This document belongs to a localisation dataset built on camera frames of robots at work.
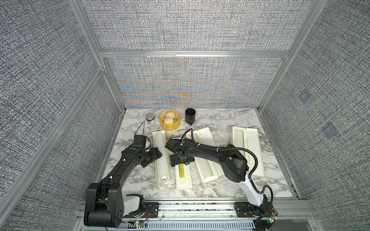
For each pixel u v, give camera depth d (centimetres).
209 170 80
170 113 109
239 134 96
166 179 80
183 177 82
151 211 73
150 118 107
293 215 73
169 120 105
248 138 93
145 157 72
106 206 41
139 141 69
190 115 106
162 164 83
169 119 105
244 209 73
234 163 55
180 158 76
